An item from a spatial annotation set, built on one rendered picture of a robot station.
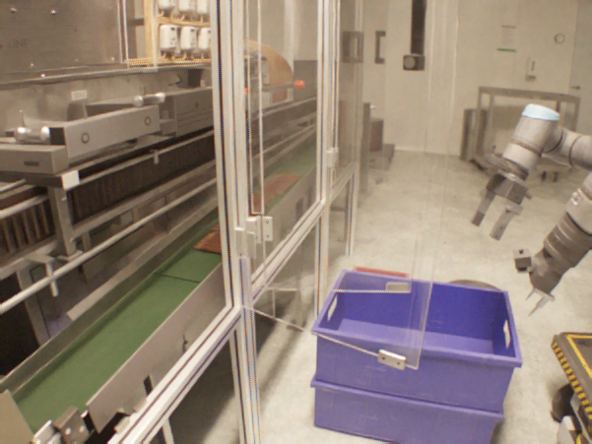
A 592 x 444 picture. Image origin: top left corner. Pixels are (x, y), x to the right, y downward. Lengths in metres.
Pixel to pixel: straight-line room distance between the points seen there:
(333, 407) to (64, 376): 0.89
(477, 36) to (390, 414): 5.04
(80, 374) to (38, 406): 0.09
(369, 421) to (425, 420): 0.18
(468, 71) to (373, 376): 4.91
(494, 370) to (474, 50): 4.92
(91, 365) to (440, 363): 0.90
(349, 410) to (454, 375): 0.37
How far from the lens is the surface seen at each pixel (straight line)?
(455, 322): 1.63
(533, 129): 1.16
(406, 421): 1.44
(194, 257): 1.15
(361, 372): 1.33
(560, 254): 0.81
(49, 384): 0.86
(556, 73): 6.02
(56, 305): 1.02
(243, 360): 1.16
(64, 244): 0.82
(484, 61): 5.85
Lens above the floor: 1.16
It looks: 21 degrees down
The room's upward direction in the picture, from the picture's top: straight up
